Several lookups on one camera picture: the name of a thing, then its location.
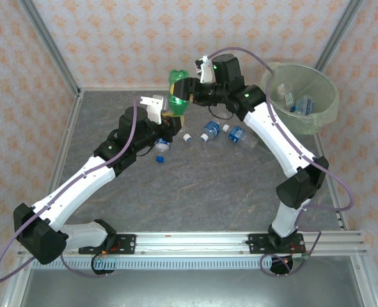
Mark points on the translucent green waste bin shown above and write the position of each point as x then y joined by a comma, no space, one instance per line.
323,118

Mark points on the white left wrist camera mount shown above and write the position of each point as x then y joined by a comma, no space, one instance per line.
153,107

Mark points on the clear bottle with green label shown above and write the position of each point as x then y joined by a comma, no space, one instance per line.
286,96

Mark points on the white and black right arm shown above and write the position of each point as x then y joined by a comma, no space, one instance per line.
272,137

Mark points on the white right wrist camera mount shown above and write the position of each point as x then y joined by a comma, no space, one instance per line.
206,72

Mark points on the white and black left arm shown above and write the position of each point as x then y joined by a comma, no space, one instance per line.
76,188

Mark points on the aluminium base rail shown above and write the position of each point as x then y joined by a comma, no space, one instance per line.
192,243

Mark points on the blue-label bottle with white cap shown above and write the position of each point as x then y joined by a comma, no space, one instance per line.
212,128
238,134

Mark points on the clear bottle with white cap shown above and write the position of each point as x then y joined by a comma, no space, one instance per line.
187,137

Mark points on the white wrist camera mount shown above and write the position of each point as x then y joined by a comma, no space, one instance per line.
206,72
153,107

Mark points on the blue-label bottle with blue cap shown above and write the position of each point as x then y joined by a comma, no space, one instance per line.
163,143
303,105

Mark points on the aluminium table edge profile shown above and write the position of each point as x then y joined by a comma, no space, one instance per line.
337,198
67,137

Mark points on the green plastic bottle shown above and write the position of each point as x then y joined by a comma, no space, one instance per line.
177,107

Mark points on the aluminium corner post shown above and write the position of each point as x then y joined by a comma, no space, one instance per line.
339,32
49,41

